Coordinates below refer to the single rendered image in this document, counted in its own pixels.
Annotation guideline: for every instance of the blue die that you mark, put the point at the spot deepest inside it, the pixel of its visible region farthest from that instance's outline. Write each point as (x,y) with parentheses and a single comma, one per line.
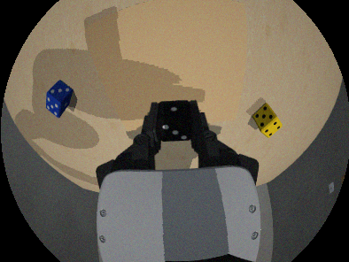
(58,98)

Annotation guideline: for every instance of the tan flat mat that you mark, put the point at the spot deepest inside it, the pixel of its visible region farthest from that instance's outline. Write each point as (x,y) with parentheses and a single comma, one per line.
(171,50)

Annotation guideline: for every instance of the black die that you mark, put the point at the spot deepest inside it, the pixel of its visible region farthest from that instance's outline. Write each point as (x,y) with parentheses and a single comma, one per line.
(174,121)

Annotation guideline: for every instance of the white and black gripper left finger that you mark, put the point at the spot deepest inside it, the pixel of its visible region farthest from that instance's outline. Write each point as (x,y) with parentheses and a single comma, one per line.
(141,154)

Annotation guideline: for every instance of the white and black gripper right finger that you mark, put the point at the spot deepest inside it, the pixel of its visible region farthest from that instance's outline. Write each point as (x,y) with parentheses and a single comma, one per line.
(214,152)

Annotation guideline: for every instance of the yellow die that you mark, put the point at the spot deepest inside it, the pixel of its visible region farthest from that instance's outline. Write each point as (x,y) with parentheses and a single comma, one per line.
(267,121)

